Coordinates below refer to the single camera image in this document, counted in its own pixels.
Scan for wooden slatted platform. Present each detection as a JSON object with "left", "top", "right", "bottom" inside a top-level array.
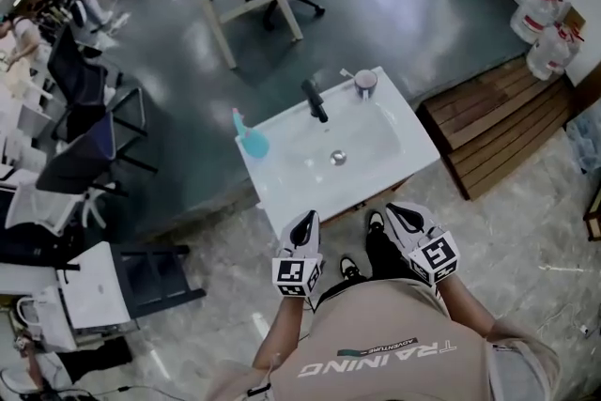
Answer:
[{"left": 415, "top": 55, "right": 579, "bottom": 202}]

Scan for clear water jug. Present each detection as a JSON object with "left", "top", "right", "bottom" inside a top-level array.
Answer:
[
  {"left": 561, "top": 21, "right": 585, "bottom": 63},
  {"left": 510, "top": 0, "right": 558, "bottom": 45},
  {"left": 544, "top": 0, "right": 572, "bottom": 23},
  {"left": 525, "top": 22, "right": 574, "bottom": 82}
]

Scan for black and white sneaker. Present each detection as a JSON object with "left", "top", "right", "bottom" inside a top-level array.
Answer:
[
  {"left": 338, "top": 254, "right": 363, "bottom": 282},
  {"left": 365, "top": 209, "right": 387, "bottom": 235}
]

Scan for teal spray bottle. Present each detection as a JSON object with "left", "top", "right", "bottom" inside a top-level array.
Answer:
[{"left": 231, "top": 107, "right": 271, "bottom": 159}]

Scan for black equipment case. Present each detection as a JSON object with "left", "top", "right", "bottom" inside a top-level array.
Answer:
[{"left": 0, "top": 220, "right": 86, "bottom": 270}]

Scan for black mesh chair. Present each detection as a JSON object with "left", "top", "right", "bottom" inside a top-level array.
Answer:
[{"left": 46, "top": 25, "right": 147, "bottom": 143}]

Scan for brown wooden frame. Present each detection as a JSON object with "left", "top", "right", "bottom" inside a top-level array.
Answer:
[{"left": 583, "top": 186, "right": 601, "bottom": 243}]

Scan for white sink wooden cabinet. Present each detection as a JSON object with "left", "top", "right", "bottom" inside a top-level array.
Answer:
[{"left": 234, "top": 65, "right": 441, "bottom": 231}]

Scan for navy chair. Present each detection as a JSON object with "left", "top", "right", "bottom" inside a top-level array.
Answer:
[{"left": 35, "top": 111, "right": 160, "bottom": 199}]

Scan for grey cup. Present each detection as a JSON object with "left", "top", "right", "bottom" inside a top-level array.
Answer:
[{"left": 352, "top": 69, "right": 379, "bottom": 102}]

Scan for person's left forearm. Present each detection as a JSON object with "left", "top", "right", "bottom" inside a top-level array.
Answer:
[{"left": 251, "top": 293, "right": 315, "bottom": 373}]

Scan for blue framed picture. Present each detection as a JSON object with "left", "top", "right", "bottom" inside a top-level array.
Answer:
[{"left": 565, "top": 107, "right": 601, "bottom": 176}]

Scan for person's right forearm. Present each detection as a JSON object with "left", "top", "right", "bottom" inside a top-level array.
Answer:
[{"left": 435, "top": 279, "right": 498, "bottom": 340}]

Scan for white mesh chair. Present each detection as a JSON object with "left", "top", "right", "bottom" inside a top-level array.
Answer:
[{"left": 4, "top": 181, "right": 110, "bottom": 237}]

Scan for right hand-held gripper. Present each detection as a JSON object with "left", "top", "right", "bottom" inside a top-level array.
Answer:
[{"left": 384, "top": 201, "right": 460, "bottom": 286}]

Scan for small white desk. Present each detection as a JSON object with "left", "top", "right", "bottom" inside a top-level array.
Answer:
[{"left": 59, "top": 241, "right": 133, "bottom": 331}]

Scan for person's black trousers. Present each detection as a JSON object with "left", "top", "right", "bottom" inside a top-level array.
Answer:
[{"left": 364, "top": 224, "right": 415, "bottom": 286}]

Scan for black metal rack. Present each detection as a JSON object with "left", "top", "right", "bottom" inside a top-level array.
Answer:
[{"left": 112, "top": 243, "right": 208, "bottom": 321}]

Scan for black faucet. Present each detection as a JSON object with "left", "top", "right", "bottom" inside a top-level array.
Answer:
[{"left": 300, "top": 78, "right": 330, "bottom": 124}]

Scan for person's beige t-shirt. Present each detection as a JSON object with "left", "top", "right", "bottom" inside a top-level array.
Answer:
[{"left": 206, "top": 279, "right": 562, "bottom": 401}]

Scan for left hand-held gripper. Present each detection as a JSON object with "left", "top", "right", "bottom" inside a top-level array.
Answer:
[{"left": 271, "top": 209, "right": 326, "bottom": 299}]

